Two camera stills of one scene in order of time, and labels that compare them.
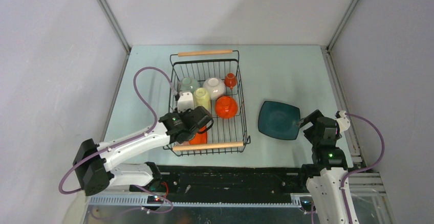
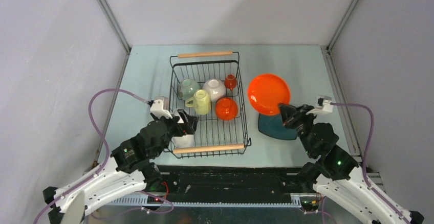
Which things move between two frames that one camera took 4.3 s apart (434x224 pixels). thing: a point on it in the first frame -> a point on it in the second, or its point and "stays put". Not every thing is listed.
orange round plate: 199,138 -> 266,91
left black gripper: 180,113 -> 192,119
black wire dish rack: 211,80 stays put
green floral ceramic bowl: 188,84 stays put
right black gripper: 312,118 -> 289,114
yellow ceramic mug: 201,98 stays put
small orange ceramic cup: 230,80 stays put
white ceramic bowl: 215,86 stays put
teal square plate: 279,120 stays put
